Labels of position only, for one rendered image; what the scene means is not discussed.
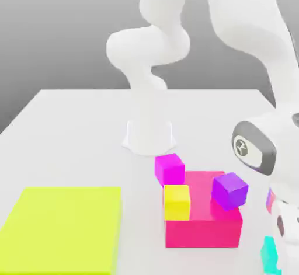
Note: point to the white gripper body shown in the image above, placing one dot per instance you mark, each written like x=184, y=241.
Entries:
x=290, y=259

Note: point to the small cyan cube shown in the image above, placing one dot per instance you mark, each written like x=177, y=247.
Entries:
x=269, y=255

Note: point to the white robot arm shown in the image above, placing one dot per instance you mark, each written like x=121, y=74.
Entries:
x=245, y=22

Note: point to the small purple cube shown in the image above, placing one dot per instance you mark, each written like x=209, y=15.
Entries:
x=230, y=191

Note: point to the small yellow cube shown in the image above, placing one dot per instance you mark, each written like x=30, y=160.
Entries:
x=176, y=203

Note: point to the small magenta cube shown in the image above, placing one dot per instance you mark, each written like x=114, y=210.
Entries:
x=170, y=170

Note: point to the large pink box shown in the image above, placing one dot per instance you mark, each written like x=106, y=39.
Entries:
x=203, y=230

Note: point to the large yellow-green box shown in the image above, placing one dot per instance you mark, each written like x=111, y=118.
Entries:
x=63, y=230

